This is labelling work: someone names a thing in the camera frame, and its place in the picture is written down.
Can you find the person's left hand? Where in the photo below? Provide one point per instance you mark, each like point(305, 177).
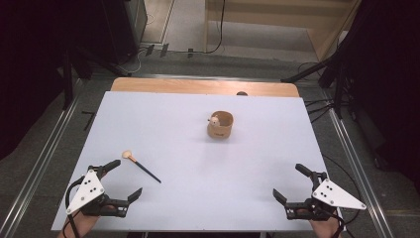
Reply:
point(82, 224)

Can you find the black cabinet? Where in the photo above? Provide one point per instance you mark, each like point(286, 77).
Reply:
point(127, 26)

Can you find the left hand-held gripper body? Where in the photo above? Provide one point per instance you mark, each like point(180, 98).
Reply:
point(88, 191)

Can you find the tan bag-shaped holder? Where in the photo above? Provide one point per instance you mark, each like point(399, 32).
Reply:
point(220, 125)

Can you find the light wooden shelf unit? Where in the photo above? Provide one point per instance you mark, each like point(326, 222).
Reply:
point(280, 23)

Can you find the person's right hand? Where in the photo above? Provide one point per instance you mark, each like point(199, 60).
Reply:
point(325, 228)

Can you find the black curtain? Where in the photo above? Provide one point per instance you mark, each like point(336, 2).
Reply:
point(33, 66)
point(389, 82)

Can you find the aluminium floor rail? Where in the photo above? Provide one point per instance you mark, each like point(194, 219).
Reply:
point(36, 172)
point(360, 165)

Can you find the dark round table knob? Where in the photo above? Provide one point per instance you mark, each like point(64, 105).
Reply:
point(242, 93)

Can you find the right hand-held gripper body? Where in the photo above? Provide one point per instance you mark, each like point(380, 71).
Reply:
point(333, 196)

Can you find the black metal stand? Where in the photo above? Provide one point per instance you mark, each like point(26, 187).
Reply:
point(336, 82)
point(67, 79)

